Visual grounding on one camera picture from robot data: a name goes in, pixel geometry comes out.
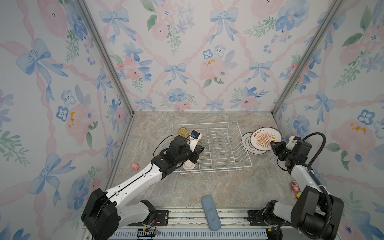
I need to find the white wire dish rack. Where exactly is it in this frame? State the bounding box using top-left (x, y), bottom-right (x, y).
top-left (172, 122), bottom-right (252, 175)

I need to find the white plate green rim logo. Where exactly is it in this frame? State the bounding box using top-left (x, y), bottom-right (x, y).
top-left (242, 132), bottom-right (266, 155)

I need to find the aluminium front rail frame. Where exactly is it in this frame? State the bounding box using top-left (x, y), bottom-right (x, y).
top-left (103, 208), bottom-right (277, 240)

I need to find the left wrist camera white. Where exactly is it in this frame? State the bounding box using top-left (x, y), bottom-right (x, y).
top-left (189, 130), bottom-right (202, 152)

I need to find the right aluminium corner post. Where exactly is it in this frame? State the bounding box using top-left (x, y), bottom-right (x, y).
top-left (272, 0), bottom-right (344, 117)

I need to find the white ribbed bowl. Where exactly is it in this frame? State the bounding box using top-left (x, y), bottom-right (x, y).
top-left (182, 160), bottom-right (197, 178)

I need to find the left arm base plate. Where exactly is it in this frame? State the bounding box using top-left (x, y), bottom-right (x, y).
top-left (129, 210), bottom-right (170, 227)

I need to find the yellow translucent plastic cup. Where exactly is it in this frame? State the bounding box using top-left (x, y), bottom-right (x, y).
top-left (178, 127), bottom-right (189, 139)

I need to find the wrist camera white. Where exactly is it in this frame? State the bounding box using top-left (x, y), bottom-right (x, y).
top-left (286, 136), bottom-right (301, 150)
top-left (189, 130), bottom-right (202, 152)

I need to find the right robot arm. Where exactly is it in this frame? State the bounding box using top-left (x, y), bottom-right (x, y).
top-left (262, 137), bottom-right (344, 240)

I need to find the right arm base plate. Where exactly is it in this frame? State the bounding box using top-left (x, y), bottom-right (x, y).
top-left (246, 209), bottom-right (268, 227)

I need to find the aluminium corner post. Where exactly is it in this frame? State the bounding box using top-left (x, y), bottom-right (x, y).
top-left (272, 0), bottom-right (344, 117)
top-left (74, 0), bottom-right (134, 117)

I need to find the left aluminium corner post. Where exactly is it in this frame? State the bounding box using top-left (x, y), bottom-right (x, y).
top-left (74, 0), bottom-right (134, 117)

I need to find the small pink toy figure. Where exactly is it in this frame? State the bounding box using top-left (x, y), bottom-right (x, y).
top-left (131, 163), bottom-right (140, 171)

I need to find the blue oval sponge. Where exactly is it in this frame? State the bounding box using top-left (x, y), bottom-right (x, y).
top-left (202, 196), bottom-right (222, 232)

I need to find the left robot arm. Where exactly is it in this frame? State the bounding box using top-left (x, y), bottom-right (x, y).
top-left (81, 131), bottom-right (205, 240)

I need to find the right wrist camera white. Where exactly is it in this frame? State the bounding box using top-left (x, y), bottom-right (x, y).
top-left (286, 136), bottom-right (301, 150)

